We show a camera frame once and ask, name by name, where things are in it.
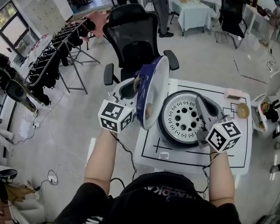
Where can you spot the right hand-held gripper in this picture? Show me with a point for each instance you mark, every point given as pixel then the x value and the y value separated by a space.
pixel 224 136

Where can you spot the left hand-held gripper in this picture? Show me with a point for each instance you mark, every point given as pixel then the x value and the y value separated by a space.
pixel 114 115

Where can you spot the dark blue rice cooker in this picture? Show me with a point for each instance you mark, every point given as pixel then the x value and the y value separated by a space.
pixel 154 90

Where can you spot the person's left forearm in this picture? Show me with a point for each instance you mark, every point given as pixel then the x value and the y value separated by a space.
pixel 100 162

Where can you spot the person's right forearm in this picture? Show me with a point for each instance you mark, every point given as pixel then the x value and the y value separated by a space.
pixel 221 178

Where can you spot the white perforated steamer tray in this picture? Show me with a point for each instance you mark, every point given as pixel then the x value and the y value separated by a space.
pixel 185 118

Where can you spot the pink digital clock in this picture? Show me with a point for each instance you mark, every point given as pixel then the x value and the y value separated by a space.
pixel 233 93

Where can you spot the beige bowl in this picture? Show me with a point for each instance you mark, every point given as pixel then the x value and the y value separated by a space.
pixel 243 111

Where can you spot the colourful toys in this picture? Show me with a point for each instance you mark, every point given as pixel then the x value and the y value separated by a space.
pixel 264 106

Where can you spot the black bag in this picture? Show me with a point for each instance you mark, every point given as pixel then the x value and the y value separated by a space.
pixel 271 113

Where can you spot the large black mesh office chair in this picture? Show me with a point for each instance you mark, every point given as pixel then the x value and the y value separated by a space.
pixel 130 31

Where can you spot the white plastic chair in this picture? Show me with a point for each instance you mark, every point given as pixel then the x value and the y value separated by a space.
pixel 276 83

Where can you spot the pink cloth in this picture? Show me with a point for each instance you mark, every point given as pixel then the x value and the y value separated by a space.
pixel 96 24

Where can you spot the metal rack with black gear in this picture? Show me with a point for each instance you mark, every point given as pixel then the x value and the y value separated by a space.
pixel 60 45

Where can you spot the white power strip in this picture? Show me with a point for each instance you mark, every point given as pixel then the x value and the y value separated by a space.
pixel 36 124
pixel 52 179

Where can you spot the table with pale green cloth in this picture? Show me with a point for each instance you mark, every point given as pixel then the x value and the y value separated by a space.
pixel 193 15

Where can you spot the black cantilever visitor chair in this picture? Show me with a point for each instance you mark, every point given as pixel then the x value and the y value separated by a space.
pixel 231 15

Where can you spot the person's black shirt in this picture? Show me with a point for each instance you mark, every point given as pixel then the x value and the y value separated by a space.
pixel 154 209

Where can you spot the white rectangular table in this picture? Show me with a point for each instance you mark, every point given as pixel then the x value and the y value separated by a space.
pixel 252 13

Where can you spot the white locker cabinet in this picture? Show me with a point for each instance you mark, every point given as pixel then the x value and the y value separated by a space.
pixel 44 13

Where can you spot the dark round pot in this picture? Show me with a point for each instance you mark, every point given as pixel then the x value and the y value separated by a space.
pixel 261 10

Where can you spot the dark-framed window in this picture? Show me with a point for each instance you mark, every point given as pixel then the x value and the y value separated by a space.
pixel 4 15

